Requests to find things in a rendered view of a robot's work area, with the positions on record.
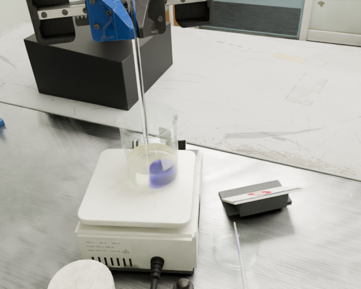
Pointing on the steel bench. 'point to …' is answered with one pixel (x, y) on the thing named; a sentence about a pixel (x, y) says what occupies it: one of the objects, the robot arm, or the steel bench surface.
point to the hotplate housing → (145, 242)
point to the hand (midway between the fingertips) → (131, 19)
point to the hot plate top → (137, 196)
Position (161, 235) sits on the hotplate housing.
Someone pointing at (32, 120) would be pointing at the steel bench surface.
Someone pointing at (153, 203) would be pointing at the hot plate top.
